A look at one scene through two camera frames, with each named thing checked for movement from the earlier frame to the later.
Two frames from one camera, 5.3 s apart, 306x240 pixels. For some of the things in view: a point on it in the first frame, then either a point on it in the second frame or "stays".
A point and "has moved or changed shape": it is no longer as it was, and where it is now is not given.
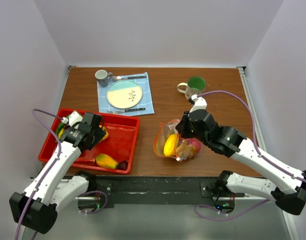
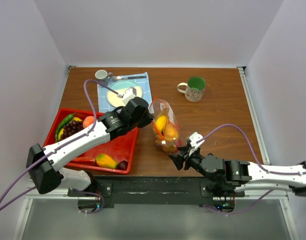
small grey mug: (102, 77) stays
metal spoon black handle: (118, 78) stays
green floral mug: (195, 85) stays
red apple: (196, 142) has moved or changed shape
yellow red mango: (104, 160) stays
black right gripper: (181, 127) -> (178, 160)
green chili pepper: (61, 126) stays
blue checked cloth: (146, 101) stays
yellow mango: (171, 145) -> (161, 122)
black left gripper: (99, 134) -> (148, 118)
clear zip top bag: (169, 142) has moved or changed shape
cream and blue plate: (124, 94) stays
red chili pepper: (89, 162) stays
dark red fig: (123, 165) stays
